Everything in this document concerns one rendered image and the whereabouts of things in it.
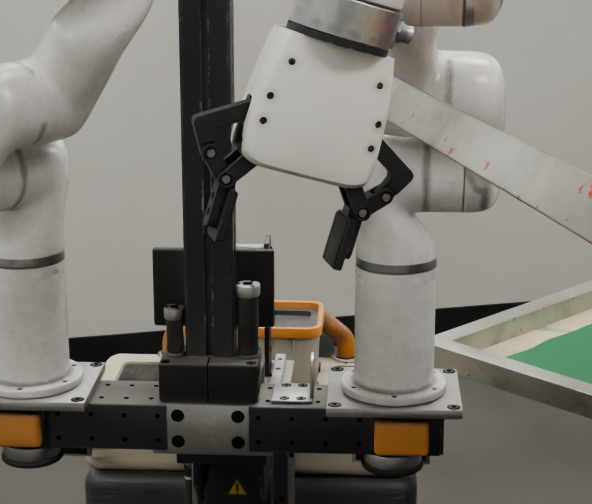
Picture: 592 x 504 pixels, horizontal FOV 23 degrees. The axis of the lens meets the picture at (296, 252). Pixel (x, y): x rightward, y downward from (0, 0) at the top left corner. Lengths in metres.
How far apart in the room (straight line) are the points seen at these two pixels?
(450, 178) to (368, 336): 0.21
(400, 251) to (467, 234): 3.67
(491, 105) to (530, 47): 3.70
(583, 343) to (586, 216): 1.55
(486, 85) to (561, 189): 0.59
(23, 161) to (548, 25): 3.77
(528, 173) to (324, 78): 0.16
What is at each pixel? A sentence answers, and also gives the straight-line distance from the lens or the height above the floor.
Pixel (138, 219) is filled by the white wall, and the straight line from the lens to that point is 5.00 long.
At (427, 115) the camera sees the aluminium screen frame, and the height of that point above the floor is 1.54.
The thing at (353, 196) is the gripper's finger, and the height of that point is 1.52.
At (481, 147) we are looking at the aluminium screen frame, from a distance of 1.12.
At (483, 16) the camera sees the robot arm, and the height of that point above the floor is 1.60.
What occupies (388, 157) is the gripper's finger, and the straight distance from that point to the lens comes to 1.07.
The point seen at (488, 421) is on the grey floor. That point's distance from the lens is 4.66.
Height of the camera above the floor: 1.77
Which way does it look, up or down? 16 degrees down
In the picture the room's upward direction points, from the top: straight up
